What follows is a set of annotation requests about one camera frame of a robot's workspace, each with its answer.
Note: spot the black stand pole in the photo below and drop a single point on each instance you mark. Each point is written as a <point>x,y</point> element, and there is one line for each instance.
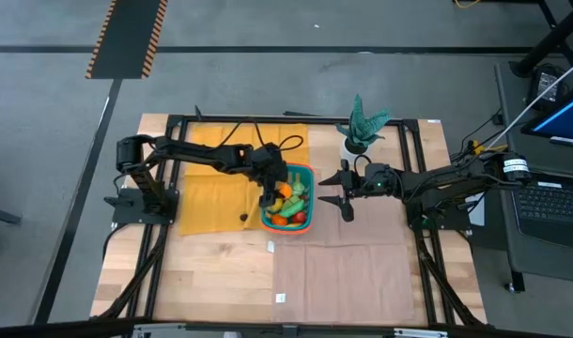
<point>549,42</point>

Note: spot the green toy cabbage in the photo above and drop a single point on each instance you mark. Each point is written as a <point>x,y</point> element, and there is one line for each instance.
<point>298,188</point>

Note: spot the yellow toy lemon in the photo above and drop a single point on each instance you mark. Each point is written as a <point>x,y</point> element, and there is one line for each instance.
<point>276,205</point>

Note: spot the red toy tomato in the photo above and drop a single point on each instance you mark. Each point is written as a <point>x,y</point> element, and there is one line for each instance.
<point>299,217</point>

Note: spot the black furniture leg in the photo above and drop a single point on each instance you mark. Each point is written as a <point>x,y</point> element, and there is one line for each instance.
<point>0,216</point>

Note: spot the orange toy tangerine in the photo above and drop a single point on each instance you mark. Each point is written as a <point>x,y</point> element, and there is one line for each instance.
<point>285,190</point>

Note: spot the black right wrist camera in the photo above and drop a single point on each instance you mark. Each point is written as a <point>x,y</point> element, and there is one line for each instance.
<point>378,174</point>

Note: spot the black power adapter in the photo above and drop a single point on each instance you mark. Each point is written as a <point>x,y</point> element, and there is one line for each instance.
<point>546,87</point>

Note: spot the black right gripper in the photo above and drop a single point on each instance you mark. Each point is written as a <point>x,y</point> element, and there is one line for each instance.
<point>380,188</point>

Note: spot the snake plant in white pot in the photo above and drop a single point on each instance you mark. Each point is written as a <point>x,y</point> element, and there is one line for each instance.
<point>361,124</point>

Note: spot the teal basket orange rim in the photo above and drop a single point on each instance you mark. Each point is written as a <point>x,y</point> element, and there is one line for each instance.
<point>307,171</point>

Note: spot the monitor with blue screen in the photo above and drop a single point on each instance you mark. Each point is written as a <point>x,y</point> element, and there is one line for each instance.
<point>563,117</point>

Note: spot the black table frame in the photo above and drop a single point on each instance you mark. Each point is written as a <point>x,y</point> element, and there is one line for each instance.
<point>176,122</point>

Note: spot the yellow cloth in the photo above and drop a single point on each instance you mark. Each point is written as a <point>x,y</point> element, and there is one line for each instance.
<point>211,202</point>

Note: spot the thin white rod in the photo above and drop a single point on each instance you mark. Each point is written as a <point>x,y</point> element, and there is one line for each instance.
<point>516,123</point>

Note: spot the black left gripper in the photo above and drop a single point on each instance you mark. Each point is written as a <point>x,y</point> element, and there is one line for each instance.
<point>270,171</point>

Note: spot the white printed cloth label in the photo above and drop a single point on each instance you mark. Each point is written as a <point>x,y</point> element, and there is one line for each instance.
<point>280,297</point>

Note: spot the laptop computer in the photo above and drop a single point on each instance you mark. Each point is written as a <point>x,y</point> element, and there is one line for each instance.
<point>540,263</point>

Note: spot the small white cloth tag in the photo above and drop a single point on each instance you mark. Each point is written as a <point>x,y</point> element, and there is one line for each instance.
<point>270,246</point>

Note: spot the black laptop keyboard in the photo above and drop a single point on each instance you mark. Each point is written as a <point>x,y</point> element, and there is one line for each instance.
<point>549,202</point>

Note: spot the pink cloth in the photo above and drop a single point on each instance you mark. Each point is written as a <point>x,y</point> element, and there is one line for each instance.
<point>352,281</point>

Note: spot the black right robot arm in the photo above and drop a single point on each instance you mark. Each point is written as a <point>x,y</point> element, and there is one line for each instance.
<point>446,178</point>

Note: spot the orange toy pumpkin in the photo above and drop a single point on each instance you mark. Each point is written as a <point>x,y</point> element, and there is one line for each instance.
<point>279,219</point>

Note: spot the black orange hazard floor mat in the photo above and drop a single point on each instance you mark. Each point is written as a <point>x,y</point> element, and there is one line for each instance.
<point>127,37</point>

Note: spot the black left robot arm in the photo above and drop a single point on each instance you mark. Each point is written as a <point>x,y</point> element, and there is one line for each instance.
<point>197,155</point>

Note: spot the small dark brown toy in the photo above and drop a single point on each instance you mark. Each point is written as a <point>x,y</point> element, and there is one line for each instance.
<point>243,217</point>

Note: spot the yellow toy corn cob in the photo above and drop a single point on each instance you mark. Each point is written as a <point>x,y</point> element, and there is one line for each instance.
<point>293,225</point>

